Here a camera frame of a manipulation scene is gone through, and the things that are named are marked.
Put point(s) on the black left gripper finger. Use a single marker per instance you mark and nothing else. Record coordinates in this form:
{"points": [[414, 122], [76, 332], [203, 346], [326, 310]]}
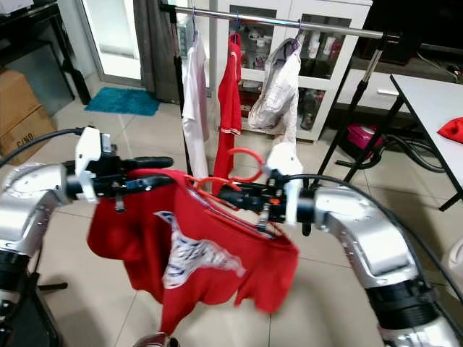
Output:
{"points": [[152, 184], [149, 164]]}

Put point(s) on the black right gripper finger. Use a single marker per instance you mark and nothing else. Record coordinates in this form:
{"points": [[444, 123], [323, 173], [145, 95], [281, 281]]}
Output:
{"points": [[235, 192], [241, 206]]}

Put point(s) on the red shirt with white print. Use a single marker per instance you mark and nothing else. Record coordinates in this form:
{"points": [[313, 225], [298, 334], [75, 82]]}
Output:
{"points": [[260, 275]]}

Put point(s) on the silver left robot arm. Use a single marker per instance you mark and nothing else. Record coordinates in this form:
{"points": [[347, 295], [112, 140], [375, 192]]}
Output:
{"points": [[36, 206]]}

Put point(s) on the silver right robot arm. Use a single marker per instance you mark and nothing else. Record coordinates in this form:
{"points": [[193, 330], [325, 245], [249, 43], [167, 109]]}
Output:
{"points": [[369, 238]]}

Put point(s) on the purple plastic hanger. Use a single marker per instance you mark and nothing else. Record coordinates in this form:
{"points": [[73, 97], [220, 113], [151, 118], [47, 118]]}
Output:
{"points": [[194, 23], [298, 33]]}

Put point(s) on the blue plastic hanger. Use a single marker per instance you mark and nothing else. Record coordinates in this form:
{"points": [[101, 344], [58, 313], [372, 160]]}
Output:
{"points": [[237, 27]]}

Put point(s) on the teal floor mat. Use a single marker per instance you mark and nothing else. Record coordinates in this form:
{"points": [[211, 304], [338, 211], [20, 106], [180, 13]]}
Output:
{"points": [[121, 101]]}

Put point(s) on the white hanging shirt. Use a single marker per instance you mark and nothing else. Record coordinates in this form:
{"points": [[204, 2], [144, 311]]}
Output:
{"points": [[195, 101]]}

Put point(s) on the red shirt with white stripes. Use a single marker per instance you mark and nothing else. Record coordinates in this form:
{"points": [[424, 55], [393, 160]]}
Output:
{"points": [[228, 101]]}

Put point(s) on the printed cardboard box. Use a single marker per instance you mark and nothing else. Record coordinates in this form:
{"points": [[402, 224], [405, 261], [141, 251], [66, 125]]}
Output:
{"points": [[32, 137]]}

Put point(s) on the grey white crumpled jacket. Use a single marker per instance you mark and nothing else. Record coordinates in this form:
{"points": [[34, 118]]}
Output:
{"points": [[278, 94]]}

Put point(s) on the grey curtain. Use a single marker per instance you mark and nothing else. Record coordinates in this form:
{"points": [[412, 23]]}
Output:
{"points": [[158, 50]]}

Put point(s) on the pink plastic box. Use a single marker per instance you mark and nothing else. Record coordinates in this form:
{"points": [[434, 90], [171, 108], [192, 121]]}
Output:
{"points": [[363, 136]]}

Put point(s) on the plain cardboard box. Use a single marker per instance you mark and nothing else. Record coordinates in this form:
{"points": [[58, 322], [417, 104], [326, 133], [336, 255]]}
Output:
{"points": [[14, 97]]}

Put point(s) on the white framed glass door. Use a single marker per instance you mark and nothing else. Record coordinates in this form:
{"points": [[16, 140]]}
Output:
{"points": [[112, 36]]}

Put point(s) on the low white drawer cabinet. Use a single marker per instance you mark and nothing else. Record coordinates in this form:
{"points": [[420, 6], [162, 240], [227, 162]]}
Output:
{"points": [[372, 97]]}

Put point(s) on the black desk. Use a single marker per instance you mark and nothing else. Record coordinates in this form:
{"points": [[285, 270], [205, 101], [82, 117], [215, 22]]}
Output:
{"points": [[43, 25]]}

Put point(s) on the steel and black clothes rack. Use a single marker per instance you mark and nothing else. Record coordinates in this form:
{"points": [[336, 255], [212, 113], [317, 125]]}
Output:
{"points": [[333, 28]]}

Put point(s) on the white table with black legs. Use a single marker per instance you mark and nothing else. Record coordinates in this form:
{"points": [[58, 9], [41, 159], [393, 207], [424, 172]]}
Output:
{"points": [[430, 101]]}

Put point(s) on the small red cloth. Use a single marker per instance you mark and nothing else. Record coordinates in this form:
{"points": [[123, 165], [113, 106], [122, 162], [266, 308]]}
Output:
{"points": [[452, 130]]}

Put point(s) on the white glass door cabinet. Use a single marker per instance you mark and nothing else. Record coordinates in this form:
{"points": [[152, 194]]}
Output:
{"points": [[325, 9]]}

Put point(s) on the black television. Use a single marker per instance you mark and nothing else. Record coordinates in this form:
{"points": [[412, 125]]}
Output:
{"points": [[419, 25]]}

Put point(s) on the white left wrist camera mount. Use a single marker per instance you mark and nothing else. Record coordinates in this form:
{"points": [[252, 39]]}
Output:
{"points": [[90, 152]]}

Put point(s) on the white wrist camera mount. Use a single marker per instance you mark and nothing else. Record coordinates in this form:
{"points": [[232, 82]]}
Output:
{"points": [[90, 152], [283, 159]]}

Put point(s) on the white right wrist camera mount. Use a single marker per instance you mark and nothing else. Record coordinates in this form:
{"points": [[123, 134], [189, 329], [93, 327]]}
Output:
{"points": [[283, 159]]}

